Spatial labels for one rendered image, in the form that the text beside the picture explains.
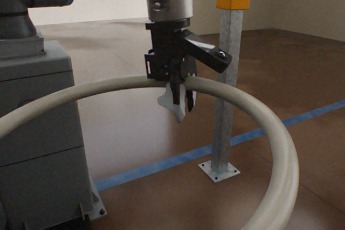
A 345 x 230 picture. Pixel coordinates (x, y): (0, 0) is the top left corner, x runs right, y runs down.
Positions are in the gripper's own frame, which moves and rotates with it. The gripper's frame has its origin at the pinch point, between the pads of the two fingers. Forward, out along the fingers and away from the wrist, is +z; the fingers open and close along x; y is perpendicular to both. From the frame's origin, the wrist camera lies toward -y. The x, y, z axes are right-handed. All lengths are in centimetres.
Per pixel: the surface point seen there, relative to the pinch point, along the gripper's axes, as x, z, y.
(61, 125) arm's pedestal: -18, 28, 70
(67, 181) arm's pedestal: -14, 57, 74
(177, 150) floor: -95, 89, 57
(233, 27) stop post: -89, -1, 15
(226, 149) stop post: -87, 73, 18
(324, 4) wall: -647, 58, -29
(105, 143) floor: -77, 84, 109
